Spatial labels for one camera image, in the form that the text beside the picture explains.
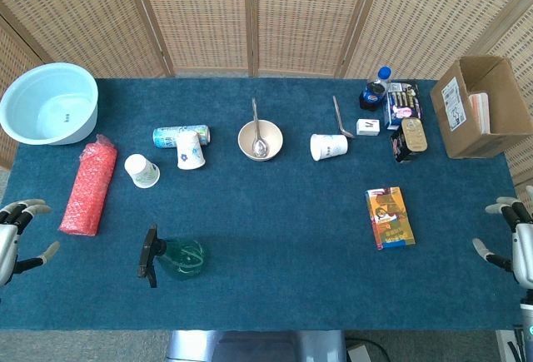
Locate blue white carton box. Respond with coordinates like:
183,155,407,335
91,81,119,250
383,82,424,131

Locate white paper cup small print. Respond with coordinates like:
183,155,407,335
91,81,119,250
309,132,349,162

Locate yellow orange flat box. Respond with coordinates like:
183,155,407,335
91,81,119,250
365,186,416,251

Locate beige bowl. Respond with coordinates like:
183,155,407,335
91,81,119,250
237,120,285,163

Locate metal spoon with round scoop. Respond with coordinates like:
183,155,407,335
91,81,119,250
251,97,268,158

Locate black gold meat tin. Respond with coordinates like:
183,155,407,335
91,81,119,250
390,117,429,165

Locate green spray bottle black trigger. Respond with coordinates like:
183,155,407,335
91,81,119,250
137,224,206,289

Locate paper cup green fern print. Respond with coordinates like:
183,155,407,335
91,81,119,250
123,153,162,190

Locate blue carpet table cover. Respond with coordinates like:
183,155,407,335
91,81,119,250
0,77,526,332

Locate wood rattan folding screen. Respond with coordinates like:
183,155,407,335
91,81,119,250
0,0,533,186

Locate pink white packet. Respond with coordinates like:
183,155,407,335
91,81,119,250
468,92,492,134

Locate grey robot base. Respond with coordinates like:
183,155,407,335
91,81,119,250
165,330,347,362

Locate metal spoon with bent head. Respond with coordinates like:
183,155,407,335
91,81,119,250
331,95,356,140

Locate cola bottle blue cap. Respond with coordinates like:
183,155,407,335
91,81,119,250
358,66,393,112

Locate small white box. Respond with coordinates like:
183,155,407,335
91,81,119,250
356,118,381,137

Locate open cardboard box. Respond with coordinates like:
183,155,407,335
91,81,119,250
429,54,533,160

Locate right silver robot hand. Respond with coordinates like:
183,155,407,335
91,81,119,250
472,185,533,290

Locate light blue plastic basin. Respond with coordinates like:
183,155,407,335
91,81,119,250
0,62,99,146

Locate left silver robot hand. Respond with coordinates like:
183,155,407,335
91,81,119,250
0,198,62,288

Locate green white drink can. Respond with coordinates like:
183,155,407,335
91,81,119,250
152,124,212,150

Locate paper cup blue flower print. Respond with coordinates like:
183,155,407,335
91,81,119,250
175,130,207,171

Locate red bubble wrap roll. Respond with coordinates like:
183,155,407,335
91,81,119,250
58,133,119,237

